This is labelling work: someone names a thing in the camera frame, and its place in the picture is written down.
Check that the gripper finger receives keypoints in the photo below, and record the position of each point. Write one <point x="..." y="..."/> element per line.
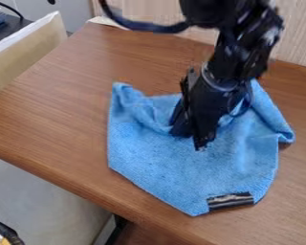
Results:
<point x="206" y="138"/>
<point x="182" y="122"/>

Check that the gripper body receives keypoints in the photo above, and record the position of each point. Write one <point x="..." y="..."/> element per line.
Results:
<point x="211" y="99"/>

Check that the cardboard box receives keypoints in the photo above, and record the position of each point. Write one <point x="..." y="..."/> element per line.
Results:
<point x="19" y="54"/>

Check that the blue cloth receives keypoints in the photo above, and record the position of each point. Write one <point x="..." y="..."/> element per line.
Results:
<point x="194" y="172"/>

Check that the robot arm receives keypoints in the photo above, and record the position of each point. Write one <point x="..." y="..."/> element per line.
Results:
<point x="245" y="35"/>

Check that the black desk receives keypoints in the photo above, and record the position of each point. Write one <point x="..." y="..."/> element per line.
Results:
<point x="6" y="30"/>

